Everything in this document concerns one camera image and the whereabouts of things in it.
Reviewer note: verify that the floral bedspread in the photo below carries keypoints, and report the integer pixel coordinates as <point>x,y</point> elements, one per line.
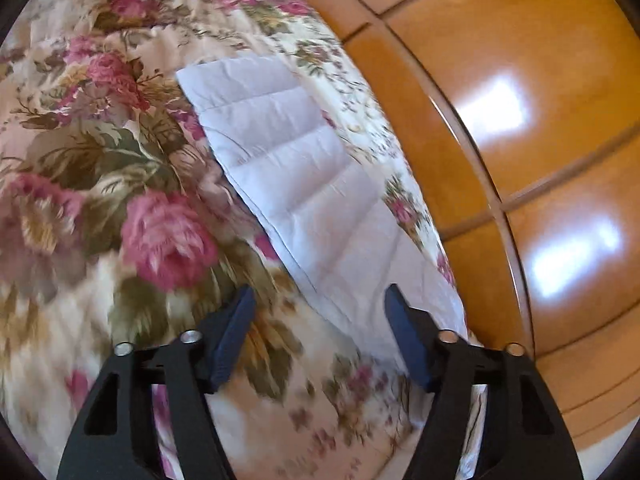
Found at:
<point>100,160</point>

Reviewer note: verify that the white quilted jacket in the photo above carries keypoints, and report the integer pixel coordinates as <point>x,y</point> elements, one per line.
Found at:
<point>285,160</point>

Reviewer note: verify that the wooden wardrobe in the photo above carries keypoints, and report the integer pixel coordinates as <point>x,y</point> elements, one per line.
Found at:
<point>500,60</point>

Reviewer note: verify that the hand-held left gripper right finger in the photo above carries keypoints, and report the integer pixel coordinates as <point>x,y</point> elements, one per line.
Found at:
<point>405,340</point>

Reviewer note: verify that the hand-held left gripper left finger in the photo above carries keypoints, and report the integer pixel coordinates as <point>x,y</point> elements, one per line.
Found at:
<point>232,340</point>

